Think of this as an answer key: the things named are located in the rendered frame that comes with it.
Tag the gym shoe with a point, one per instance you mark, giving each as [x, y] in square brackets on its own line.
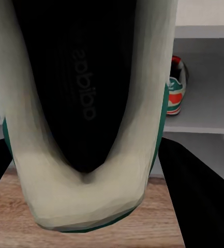
[179, 81]
[84, 94]

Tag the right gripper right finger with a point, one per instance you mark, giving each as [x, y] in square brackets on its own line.
[197, 194]

